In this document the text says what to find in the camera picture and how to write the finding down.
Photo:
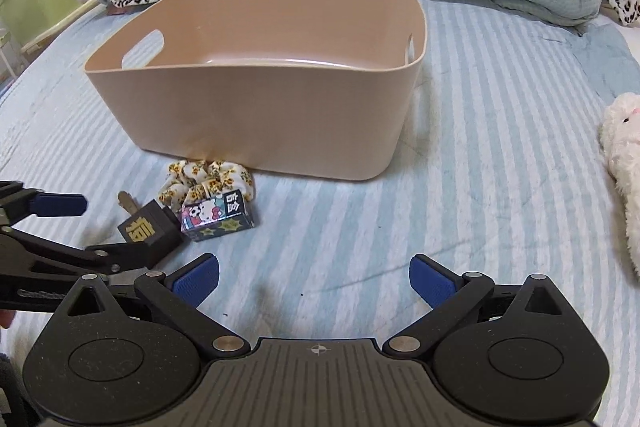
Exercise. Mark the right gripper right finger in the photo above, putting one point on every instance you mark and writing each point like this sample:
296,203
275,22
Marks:
452,299

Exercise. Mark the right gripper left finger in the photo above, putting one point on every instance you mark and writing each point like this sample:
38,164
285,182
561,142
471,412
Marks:
174,299

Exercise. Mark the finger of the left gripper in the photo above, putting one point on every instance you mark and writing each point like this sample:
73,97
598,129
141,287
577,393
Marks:
58,205
122,257

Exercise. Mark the small cartoon printed box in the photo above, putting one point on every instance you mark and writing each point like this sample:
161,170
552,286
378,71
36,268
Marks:
217,216

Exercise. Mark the floral fabric scrunchie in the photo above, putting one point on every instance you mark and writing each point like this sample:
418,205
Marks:
192,181

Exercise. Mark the person's left hand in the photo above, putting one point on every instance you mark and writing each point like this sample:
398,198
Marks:
6,318

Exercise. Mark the blue striped bed sheet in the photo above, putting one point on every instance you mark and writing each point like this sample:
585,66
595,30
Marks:
498,169

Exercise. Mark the white plush toy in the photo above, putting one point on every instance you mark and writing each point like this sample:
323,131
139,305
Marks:
620,141

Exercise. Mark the beige plastic storage basket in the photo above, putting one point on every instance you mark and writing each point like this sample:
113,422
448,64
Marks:
308,87

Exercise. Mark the white wire rack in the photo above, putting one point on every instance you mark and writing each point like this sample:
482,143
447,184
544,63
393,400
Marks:
11,63

